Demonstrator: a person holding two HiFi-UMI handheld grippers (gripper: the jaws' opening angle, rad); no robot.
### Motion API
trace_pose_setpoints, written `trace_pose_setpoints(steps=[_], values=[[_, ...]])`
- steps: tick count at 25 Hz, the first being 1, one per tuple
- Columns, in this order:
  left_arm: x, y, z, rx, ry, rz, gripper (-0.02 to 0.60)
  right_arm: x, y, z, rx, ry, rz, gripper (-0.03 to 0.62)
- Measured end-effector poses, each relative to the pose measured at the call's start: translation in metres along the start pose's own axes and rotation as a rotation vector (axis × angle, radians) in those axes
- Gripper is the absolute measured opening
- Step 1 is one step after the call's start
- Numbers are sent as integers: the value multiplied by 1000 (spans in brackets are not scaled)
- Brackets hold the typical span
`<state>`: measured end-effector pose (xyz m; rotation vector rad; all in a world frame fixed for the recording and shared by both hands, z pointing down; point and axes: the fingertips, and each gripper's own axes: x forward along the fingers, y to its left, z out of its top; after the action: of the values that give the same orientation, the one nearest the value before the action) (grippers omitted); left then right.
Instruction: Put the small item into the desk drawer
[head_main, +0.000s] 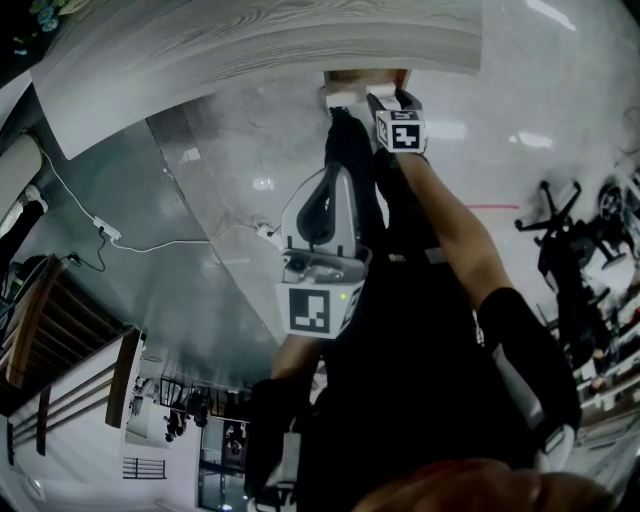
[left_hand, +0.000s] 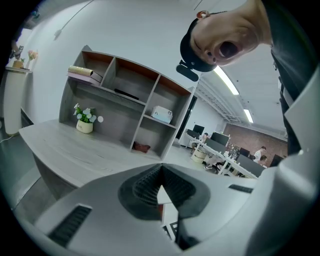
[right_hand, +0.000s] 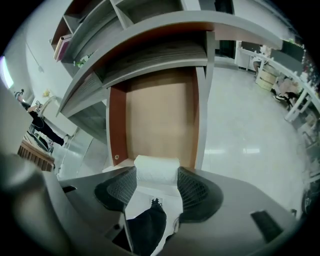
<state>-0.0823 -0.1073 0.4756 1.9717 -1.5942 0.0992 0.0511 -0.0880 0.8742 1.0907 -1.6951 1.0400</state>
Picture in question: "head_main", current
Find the black metal railing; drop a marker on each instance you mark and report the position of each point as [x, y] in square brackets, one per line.
[144, 469]

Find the person's black clothing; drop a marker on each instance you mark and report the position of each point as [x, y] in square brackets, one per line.
[400, 325]

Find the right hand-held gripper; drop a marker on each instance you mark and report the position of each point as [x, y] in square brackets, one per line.
[406, 135]

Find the white power strip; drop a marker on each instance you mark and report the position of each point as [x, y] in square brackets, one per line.
[108, 228]

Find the white power adapter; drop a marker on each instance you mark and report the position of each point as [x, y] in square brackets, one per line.
[267, 234]

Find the grey wooden desk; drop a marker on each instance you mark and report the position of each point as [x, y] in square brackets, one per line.
[200, 50]

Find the person's right forearm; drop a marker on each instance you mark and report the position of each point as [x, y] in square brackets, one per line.
[450, 220]

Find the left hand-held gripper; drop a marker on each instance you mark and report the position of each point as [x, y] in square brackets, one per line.
[310, 310]

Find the black office chair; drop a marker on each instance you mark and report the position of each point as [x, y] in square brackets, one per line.
[565, 225]

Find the brown desk drawer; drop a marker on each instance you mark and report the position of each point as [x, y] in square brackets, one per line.
[350, 79]

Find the person's left forearm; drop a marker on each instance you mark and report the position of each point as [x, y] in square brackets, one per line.
[295, 357]

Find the blue artificial flowers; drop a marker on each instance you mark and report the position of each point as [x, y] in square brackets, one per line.
[47, 15]

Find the person's face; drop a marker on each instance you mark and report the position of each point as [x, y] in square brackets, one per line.
[480, 487]

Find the wooden staircase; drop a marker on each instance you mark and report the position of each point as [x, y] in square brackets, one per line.
[55, 315]

